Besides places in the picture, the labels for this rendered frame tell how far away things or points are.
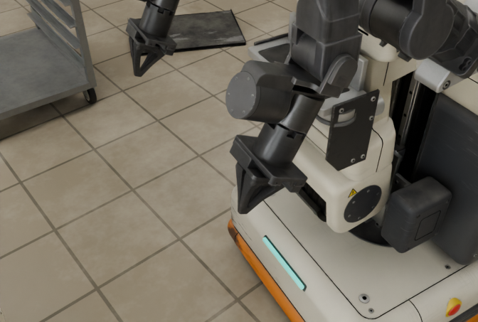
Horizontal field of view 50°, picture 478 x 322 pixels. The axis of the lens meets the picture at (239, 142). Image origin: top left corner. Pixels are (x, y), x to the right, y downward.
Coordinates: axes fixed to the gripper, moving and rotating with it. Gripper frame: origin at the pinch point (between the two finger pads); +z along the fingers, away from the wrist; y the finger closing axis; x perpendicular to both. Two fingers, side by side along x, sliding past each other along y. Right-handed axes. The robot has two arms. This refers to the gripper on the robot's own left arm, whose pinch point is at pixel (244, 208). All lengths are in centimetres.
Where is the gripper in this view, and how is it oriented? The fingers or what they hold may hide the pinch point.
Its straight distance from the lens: 73.9
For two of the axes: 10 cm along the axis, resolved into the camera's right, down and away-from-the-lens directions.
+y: 4.9, 5.4, -6.8
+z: -4.0, 8.3, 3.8
